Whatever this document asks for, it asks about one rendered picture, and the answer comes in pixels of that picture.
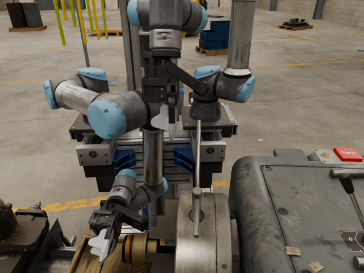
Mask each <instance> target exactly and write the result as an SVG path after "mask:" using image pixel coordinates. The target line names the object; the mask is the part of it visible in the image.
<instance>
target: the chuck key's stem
mask: <svg viewBox="0 0 364 273"><path fill-rule="evenodd" d="M202 191H203V190H202V189H201V188H200V187H194V188H193V189H192V210H193V217H194V199H200V210H201V209H202Z"/></svg>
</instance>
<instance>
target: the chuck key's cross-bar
mask: <svg viewBox="0 0 364 273"><path fill-rule="evenodd" d="M200 143H201V120H197V135H196V168H195V186H194V187H200ZM199 211H200V199H194V219H193V237H194V238H198V237H199Z"/></svg>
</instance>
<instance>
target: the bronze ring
mask: <svg viewBox="0 0 364 273"><path fill-rule="evenodd" d="M148 252H150V253H160V239H153V238H151V239H149V231H147V232H146V233H145V232H137V233H136V234H135V235H134V234H128V235H125V237H124V240H123V244H122V261H123V263H126V264H132V263H133V265H134V266H144V267H145V258H146V254H147V253H148Z"/></svg>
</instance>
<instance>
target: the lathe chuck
mask: <svg viewBox="0 0 364 273"><path fill-rule="evenodd" d="M191 211H193V210H192V192H182V191H181V193H180V195H179V203H178V213H177V228H176V237H175V257H174V273H216V216H215V202H214V197H213V193H212V192H202V202H201V210H200V211H201V212H202V213H203V218H202V220H200V221H199V237H198V238H194V237H193V220H191V219H190V217H189V214H190V212H191Z"/></svg>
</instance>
